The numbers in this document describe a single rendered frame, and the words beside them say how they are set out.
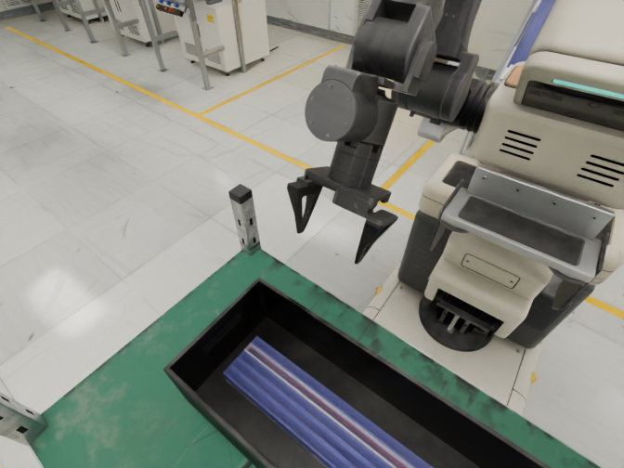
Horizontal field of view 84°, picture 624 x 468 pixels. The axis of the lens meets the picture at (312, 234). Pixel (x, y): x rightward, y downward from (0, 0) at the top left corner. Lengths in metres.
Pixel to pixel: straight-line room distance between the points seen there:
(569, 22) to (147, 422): 0.77
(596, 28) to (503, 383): 1.10
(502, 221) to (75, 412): 0.75
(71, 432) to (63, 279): 1.66
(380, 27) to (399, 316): 1.15
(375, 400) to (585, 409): 1.42
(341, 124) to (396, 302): 1.17
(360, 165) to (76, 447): 0.52
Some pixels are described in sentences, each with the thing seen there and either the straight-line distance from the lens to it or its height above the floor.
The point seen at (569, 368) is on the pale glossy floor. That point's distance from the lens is 1.95.
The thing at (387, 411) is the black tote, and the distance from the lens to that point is 0.55.
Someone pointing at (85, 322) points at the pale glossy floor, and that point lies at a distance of 2.00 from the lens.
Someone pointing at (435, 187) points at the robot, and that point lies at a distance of 1.14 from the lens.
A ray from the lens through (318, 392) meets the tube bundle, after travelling 0.51.
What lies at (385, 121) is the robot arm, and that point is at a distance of 0.42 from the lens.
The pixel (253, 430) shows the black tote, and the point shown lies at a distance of 0.54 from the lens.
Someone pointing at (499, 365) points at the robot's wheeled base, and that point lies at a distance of 1.45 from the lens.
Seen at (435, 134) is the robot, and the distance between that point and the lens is 0.75.
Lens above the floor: 1.48
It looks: 46 degrees down
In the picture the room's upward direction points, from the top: straight up
